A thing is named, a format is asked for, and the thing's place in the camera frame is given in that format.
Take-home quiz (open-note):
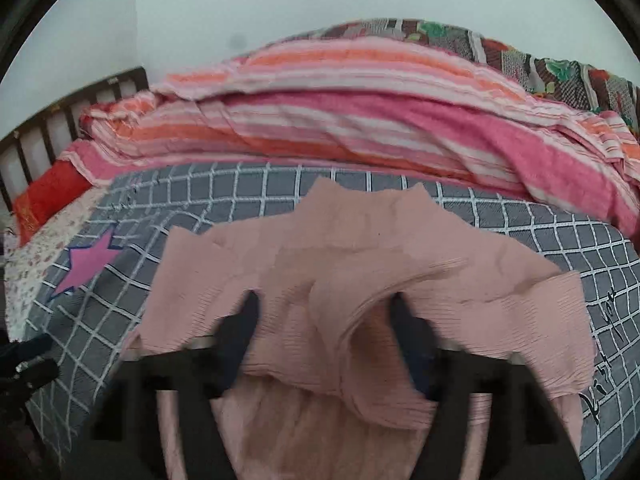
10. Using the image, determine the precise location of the grey checked bedsheet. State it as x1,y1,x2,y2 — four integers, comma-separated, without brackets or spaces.
20,162,640,480

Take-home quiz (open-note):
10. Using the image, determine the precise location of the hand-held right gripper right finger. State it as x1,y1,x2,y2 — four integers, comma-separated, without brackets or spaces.
391,293,582,480

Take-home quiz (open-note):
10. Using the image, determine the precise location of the floral patchwork quilt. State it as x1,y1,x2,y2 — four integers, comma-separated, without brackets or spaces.
280,17,640,136

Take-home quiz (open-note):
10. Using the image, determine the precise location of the dark wooden headboard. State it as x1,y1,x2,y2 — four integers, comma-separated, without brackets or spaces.
0,66,151,211

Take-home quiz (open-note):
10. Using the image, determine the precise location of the red pillow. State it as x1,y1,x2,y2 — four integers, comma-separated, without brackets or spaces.
12,160,96,246

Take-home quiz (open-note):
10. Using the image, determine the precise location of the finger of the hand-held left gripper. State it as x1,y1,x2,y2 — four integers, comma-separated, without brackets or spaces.
0,334,59,397

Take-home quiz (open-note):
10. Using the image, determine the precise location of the white floral sheet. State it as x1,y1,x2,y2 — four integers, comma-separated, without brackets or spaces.
5,187,108,341

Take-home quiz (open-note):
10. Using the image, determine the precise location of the pink ribbed knit sweater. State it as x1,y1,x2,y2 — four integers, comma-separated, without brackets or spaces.
122,180,598,480

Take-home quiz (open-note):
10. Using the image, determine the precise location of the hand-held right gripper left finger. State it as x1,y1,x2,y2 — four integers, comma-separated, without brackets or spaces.
91,290,262,480

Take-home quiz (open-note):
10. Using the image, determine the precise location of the pink orange striped blanket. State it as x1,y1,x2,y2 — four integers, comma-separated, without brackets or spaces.
65,35,640,256

